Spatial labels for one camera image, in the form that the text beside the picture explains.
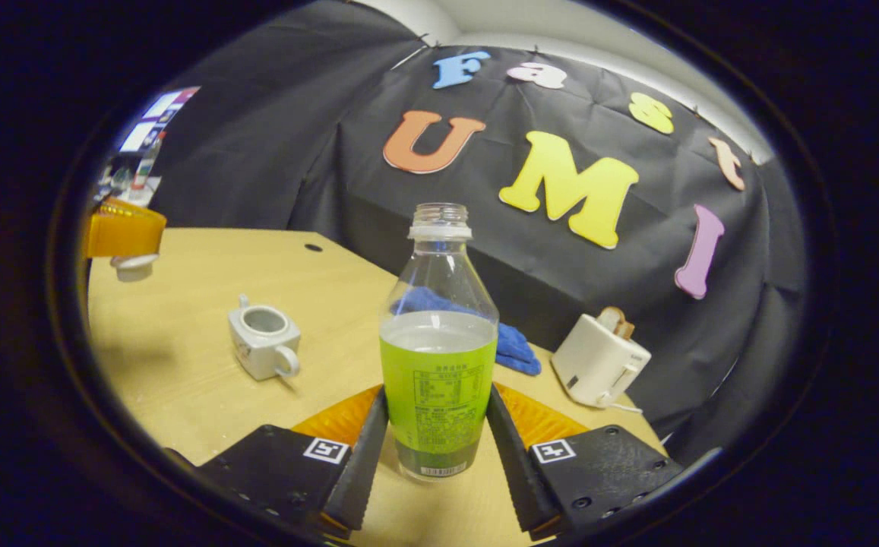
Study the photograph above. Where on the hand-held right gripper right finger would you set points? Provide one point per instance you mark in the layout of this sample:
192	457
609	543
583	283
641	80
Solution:
511	463

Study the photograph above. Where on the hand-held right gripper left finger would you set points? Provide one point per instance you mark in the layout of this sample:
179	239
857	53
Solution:
367	463

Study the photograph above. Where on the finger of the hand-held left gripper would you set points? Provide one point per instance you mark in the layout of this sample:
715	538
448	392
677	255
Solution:
124	228

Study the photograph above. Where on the white teacup lid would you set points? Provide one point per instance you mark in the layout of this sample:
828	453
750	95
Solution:
135	267

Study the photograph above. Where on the green label water bottle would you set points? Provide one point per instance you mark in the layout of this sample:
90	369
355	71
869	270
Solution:
439	380

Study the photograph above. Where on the white ceramic teacup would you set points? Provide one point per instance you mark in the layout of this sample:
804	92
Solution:
257	349

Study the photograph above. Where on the blue towel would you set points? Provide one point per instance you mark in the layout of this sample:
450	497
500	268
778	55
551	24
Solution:
519	349

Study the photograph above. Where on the computer monitor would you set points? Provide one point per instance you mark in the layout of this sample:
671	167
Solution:
154	114

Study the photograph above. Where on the white toaster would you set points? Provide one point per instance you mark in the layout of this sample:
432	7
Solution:
595	365

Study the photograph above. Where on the bread slice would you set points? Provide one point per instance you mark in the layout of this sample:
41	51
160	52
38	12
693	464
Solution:
618	320

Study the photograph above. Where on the black backdrop cloth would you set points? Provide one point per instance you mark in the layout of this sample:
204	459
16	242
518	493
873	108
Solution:
295	114

